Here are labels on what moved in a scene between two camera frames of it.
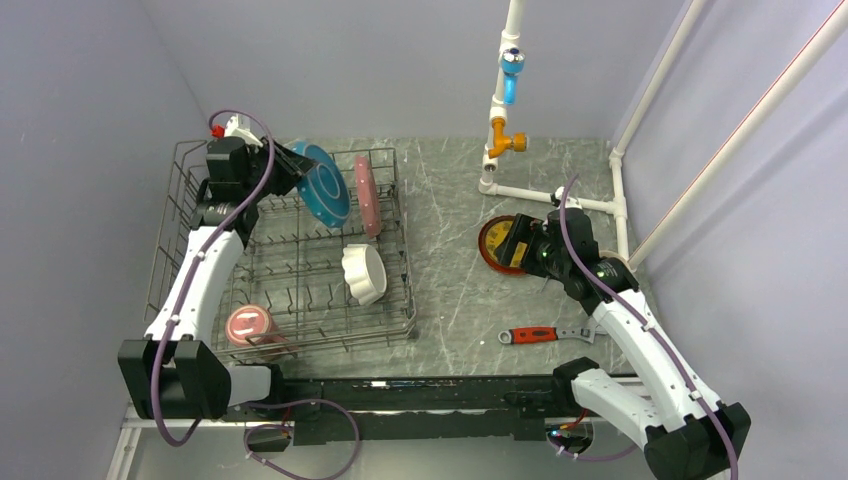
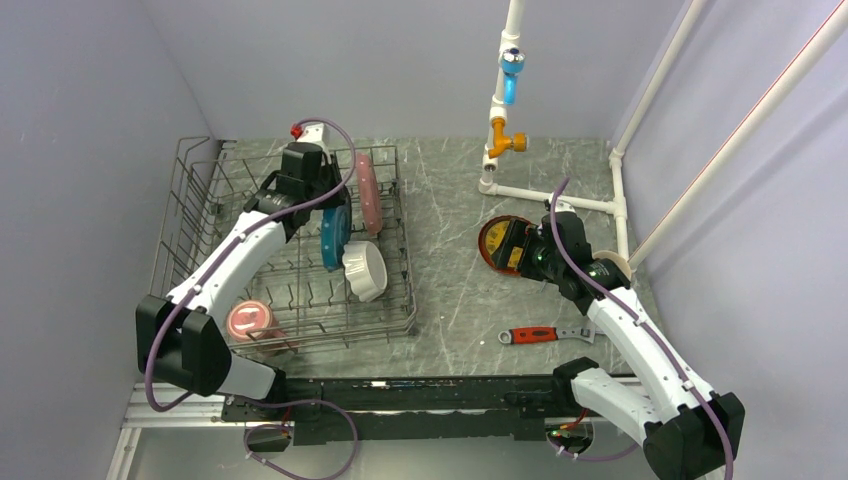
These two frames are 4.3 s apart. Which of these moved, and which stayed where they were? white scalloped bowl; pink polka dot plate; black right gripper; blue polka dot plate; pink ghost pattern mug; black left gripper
Moved: black left gripper; blue polka dot plate
Stayed: white scalloped bowl; black right gripper; pink polka dot plate; pink ghost pattern mug
